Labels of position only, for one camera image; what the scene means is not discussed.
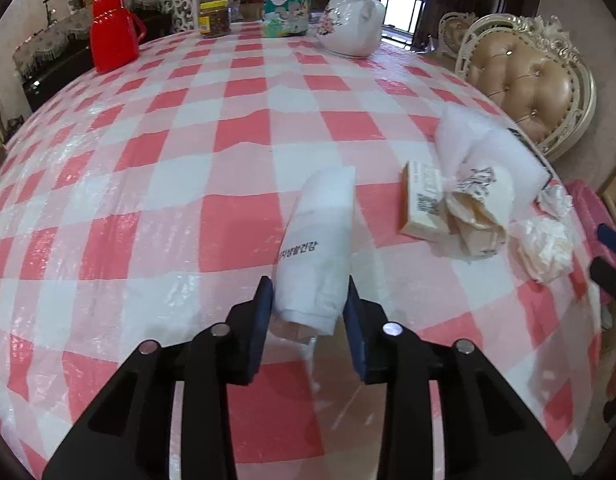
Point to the yellow lid jar centre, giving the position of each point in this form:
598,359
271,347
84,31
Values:
214,19

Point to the white porcelain teapot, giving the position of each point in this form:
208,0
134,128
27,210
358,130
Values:
352,28

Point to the white paper packet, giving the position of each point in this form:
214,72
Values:
312,272

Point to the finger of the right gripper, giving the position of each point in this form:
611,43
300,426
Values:
606,236
604,275

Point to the large white tissue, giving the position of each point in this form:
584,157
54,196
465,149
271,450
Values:
545,247

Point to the white foam block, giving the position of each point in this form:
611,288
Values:
465,137

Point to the red thermos jug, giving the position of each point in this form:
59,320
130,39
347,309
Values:
115,35

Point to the black carton box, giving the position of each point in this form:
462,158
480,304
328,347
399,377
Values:
520,136

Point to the pink checkered plastic tablecloth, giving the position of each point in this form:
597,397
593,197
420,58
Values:
146,202

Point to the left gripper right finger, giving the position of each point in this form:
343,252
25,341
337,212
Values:
489,432

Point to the cream tufted leather chair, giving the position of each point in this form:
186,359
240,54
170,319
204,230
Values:
532,71

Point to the cream paper bag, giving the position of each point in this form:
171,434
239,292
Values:
481,205

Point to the small cream labelled box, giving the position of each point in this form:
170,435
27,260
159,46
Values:
424,212

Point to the small white tissue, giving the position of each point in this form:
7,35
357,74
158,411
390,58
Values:
555,201

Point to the pink lined trash bin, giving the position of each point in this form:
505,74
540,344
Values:
592,212

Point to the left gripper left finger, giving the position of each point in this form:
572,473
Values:
124,433

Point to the black piano with lace cover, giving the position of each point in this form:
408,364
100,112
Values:
52,58

